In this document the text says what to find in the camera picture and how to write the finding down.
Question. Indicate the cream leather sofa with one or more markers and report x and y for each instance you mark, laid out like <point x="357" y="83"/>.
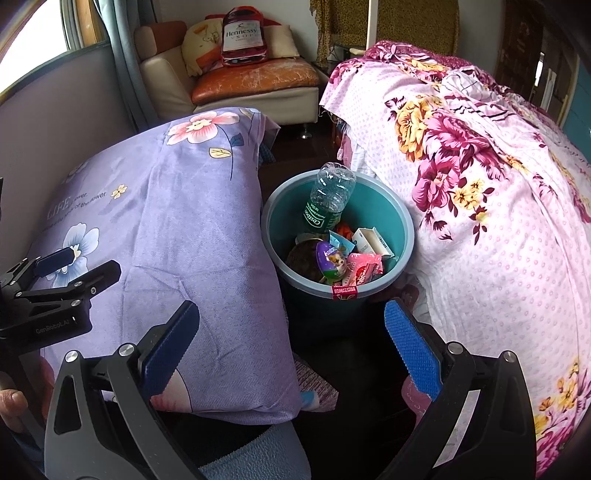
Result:
<point x="166" y="78"/>

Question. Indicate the white pole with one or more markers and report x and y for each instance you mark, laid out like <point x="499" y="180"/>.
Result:
<point x="373" y="23"/>

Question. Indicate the blue checkered cloth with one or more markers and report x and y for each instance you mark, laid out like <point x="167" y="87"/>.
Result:
<point x="268" y="150"/>

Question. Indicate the grey headboard panel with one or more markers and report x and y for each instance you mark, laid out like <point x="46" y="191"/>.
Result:
<point x="55" y="115"/>

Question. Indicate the person's left hand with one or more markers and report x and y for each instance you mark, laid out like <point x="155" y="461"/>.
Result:
<point x="11" y="406"/>

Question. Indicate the pink snack packet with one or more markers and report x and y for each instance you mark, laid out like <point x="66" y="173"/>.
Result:
<point x="362" y="270"/>

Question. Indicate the leopard print cloth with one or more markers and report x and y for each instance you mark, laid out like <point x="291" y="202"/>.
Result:
<point x="415" y="23"/>

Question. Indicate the blue grey curtain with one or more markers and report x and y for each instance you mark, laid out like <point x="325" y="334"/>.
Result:
<point x="127" y="60"/>

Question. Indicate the dark wooden cabinet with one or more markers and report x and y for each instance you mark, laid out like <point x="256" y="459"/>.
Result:
<point x="521" y="46"/>

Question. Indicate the beige pillow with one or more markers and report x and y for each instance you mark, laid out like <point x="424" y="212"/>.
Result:
<point x="281" y="41"/>

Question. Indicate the orange seat cushion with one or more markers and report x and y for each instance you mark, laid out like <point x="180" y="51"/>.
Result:
<point x="254" y="81"/>

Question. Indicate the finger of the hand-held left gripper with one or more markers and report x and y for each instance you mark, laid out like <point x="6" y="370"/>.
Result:
<point x="53" y="261"/>
<point x="99" y="272"/>

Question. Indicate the white small box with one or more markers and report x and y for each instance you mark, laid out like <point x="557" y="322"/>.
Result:
<point x="369" y="240"/>

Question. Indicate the woven floor mat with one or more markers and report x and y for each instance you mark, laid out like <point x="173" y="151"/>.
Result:
<point x="314" y="383"/>

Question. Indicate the teal plastic bin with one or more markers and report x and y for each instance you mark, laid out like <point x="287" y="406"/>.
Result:
<point x="286" y="217"/>

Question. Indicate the purple egg-shaped pack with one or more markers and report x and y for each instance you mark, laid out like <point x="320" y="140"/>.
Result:
<point x="325" y="258"/>

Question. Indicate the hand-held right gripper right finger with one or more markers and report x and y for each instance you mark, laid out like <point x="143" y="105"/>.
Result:
<point x="411" y="350"/>

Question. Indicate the yellow cartoon pillow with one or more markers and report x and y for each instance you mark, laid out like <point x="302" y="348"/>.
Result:
<point x="198" y="48"/>

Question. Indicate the pink floral bedsheet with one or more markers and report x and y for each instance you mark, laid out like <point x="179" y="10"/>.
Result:
<point x="485" y="230"/>

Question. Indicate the orange back cushion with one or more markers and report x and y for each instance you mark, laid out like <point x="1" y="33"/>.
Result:
<point x="164" y="30"/>

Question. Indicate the blue fleece cloth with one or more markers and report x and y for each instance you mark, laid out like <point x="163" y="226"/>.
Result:
<point x="258" y="457"/>

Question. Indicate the window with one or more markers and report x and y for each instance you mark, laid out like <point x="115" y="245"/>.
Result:
<point x="32" y="46"/>

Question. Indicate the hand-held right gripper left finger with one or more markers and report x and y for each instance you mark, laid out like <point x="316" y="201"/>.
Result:
<point x="168" y="353"/>

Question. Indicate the pink slipper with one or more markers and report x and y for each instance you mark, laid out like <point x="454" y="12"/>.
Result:
<point x="413" y="397"/>

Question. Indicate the clear plastic water bottle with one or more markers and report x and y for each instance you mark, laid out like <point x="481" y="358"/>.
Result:
<point x="330" y="194"/>

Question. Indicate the brown round lid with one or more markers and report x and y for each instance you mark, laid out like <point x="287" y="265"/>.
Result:
<point x="300" y="261"/>

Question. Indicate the orange red wrapper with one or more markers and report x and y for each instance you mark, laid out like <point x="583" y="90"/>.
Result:
<point x="344" y="228"/>

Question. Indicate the purple floral blanket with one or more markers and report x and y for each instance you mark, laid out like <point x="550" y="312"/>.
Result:
<point x="184" y="254"/>

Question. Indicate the small blue packet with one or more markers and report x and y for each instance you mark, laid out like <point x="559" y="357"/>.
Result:
<point x="341" y="240"/>

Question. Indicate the red bottle-shaped cushion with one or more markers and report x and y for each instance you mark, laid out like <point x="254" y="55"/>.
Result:
<point x="242" y="37"/>

